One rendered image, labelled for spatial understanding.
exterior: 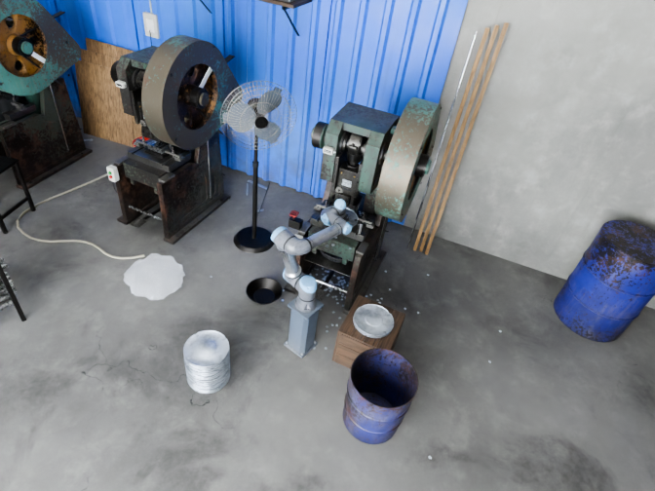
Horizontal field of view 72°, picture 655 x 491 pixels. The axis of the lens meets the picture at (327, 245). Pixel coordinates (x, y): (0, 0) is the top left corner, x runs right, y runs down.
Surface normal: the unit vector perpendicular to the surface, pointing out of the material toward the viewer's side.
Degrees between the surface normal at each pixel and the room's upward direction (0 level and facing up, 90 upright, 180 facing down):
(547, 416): 0
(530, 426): 0
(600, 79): 90
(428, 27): 90
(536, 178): 90
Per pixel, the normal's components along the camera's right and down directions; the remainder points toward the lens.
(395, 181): -0.36, 0.45
